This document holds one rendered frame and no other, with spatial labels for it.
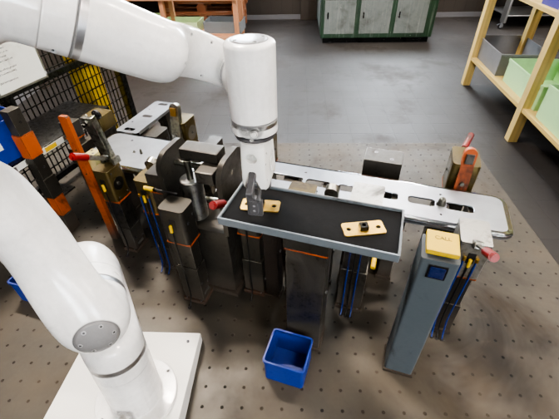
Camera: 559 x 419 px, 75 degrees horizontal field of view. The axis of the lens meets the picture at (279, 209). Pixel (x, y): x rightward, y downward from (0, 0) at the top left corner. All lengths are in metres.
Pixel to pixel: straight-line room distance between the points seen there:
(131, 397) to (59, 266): 0.40
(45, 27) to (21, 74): 1.23
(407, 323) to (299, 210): 0.36
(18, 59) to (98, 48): 1.22
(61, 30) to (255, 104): 0.28
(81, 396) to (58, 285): 0.49
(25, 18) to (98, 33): 0.07
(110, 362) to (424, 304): 0.65
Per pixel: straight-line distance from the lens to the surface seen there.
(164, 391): 1.02
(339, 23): 6.20
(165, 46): 0.55
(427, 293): 0.82
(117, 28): 0.54
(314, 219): 0.75
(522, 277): 1.46
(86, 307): 0.67
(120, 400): 0.94
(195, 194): 1.00
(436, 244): 0.75
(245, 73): 0.60
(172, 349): 1.09
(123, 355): 0.83
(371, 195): 0.91
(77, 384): 1.13
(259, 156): 0.66
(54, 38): 0.54
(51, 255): 0.64
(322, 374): 1.06
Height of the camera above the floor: 1.66
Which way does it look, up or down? 40 degrees down
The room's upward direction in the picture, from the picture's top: 2 degrees counter-clockwise
